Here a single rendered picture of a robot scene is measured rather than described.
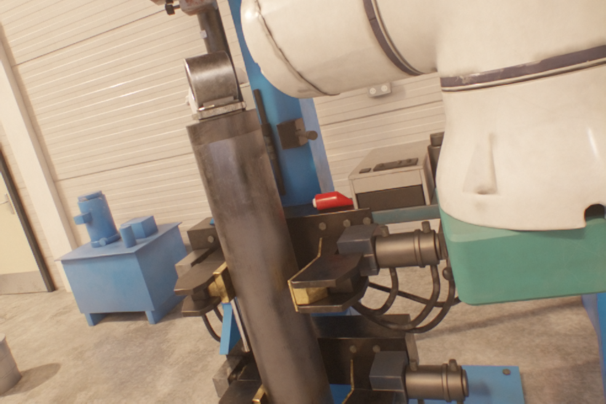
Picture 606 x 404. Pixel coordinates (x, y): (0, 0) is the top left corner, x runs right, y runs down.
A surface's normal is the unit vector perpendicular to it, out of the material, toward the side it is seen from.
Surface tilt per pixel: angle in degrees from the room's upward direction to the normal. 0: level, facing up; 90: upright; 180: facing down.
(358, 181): 90
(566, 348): 0
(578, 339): 0
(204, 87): 104
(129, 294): 90
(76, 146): 90
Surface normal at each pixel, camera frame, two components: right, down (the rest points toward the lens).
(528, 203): -0.58, 0.21
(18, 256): -0.33, 0.27
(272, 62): -0.55, 0.64
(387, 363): -0.24, -0.95
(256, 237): 0.26, 0.14
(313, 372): 0.70, -0.02
